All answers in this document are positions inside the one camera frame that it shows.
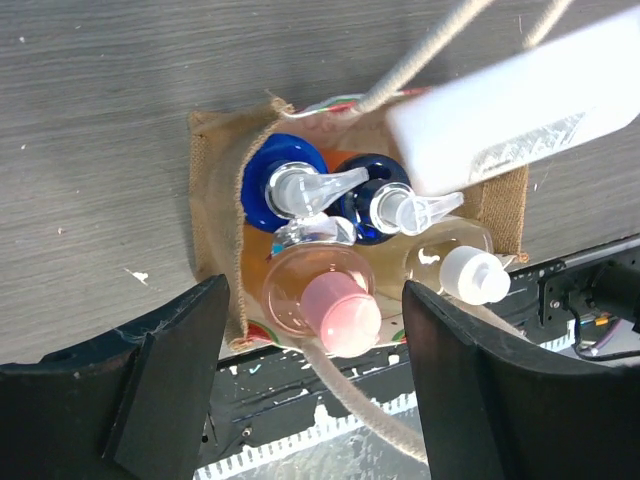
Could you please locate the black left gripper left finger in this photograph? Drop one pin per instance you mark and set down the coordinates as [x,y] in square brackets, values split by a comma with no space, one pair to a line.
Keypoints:
[131,403]

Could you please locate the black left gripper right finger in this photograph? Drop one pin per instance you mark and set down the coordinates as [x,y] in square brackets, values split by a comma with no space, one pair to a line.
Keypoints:
[495,406]

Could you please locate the white bottle grey cap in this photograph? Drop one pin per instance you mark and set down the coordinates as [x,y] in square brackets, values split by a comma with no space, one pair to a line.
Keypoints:
[580,87]

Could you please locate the burlap canvas bag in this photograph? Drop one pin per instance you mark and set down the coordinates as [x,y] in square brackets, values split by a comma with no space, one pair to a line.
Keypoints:
[221,145]

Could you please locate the clear bottle white cap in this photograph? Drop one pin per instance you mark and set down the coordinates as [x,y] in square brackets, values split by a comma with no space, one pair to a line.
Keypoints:
[454,257]

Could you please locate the pink cap bottle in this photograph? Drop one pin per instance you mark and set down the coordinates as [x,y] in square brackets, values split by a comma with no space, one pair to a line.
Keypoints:
[326,292]

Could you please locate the dark blue pump bottle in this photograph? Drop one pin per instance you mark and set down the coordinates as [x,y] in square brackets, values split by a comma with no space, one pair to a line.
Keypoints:
[386,205]

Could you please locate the white cable duct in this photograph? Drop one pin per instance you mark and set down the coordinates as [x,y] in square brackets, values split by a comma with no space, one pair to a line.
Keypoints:
[273,418]

